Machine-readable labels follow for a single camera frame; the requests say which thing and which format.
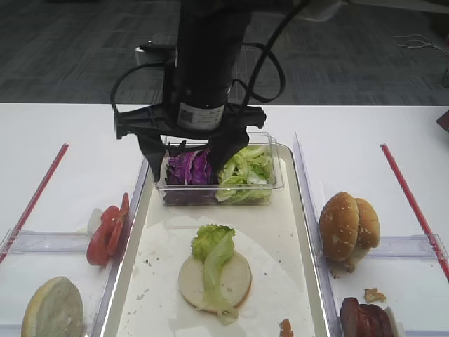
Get clear plastic side divider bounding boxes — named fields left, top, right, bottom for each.
left=293, top=132, right=343, bottom=336

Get green lettuce pile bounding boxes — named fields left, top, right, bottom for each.
left=215, top=145, right=274, bottom=204

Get bun bottom on tray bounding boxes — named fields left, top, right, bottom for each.
left=178, top=251, right=252, bottom=314

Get red strip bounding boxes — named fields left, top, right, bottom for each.
left=380, top=144, right=448, bottom=279
left=0, top=143, right=69, bottom=263

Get upper clear plastic rail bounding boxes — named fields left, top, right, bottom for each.
left=366, top=234, right=448, bottom=260

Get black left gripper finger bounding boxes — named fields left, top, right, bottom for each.
left=208, top=128, right=249, bottom=179

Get clear plastic salad container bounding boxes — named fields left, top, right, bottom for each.
left=155, top=132, right=283, bottom=206

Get right red strip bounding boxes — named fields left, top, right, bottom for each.
left=380, top=144, right=448, bottom=279

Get purple cabbage pile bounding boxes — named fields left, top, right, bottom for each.
left=163, top=149, right=217, bottom=205

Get sesame bun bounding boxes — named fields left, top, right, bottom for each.
left=355, top=198, right=380, bottom=250
left=319, top=192, right=359, bottom=262

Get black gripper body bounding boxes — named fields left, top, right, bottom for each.
left=114, top=1, right=265, bottom=140

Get front sesame bun top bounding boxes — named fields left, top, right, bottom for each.
left=319, top=192, right=359, bottom=262

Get white tomato pusher block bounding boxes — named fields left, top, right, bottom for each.
left=75, top=208, right=103, bottom=237

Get red tomato slices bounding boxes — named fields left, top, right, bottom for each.
left=86, top=192, right=130, bottom=267

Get meat crumb on table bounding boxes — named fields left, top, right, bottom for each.
left=364, top=288, right=387, bottom=303

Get white metal tray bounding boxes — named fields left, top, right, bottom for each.
left=103, top=145, right=327, bottom=336

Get left clear plastic rail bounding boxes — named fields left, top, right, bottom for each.
left=1, top=230, right=91, bottom=254

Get left clear plastic divider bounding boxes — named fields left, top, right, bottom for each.
left=85, top=158, right=149, bottom=336

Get left red strip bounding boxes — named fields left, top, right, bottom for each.
left=0, top=143, right=69, bottom=263

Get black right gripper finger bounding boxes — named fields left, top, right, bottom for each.
left=137, top=135, right=165, bottom=182

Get meat crumb on tray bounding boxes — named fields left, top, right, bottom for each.
left=279, top=318, right=294, bottom=337

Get rear sesame bun top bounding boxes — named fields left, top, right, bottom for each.
left=355, top=198, right=380, bottom=250

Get white patty pusher block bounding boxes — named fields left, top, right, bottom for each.
left=385, top=307, right=406, bottom=337

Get brown meat patties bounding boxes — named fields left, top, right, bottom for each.
left=340, top=297, right=394, bottom=337

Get green lettuce leaf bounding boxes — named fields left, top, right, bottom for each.
left=191, top=224, right=239, bottom=325

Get white cable on floor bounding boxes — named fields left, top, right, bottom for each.
left=392, top=33, right=446, bottom=51

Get clear plastic rail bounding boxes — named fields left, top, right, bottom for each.
left=1, top=230, right=91, bottom=254
left=366, top=234, right=448, bottom=260

